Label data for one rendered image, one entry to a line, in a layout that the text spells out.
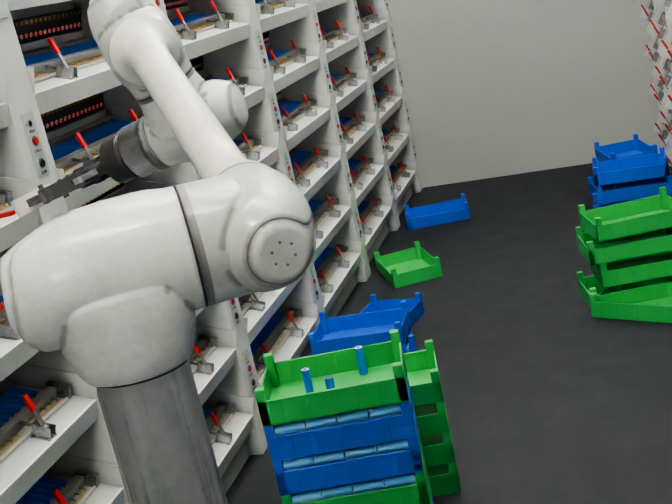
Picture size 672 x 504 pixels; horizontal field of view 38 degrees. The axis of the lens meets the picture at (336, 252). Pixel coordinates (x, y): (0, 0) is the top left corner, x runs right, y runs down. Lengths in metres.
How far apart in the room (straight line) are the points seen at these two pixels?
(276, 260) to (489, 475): 1.59
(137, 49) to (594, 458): 1.56
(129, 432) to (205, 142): 0.41
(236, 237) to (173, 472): 0.26
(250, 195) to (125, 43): 0.52
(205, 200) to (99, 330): 0.16
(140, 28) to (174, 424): 0.65
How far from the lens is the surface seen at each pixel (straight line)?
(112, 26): 1.49
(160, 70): 1.35
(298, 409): 1.99
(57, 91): 2.07
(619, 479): 2.40
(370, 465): 2.04
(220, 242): 0.97
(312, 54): 3.85
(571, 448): 2.54
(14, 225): 1.86
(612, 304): 3.25
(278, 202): 0.97
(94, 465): 2.11
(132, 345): 0.98
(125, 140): 1.59
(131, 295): 0.97
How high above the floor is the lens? 1.24
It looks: 16 degrees down
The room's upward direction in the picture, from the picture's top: 12 degrees counter-clockwise
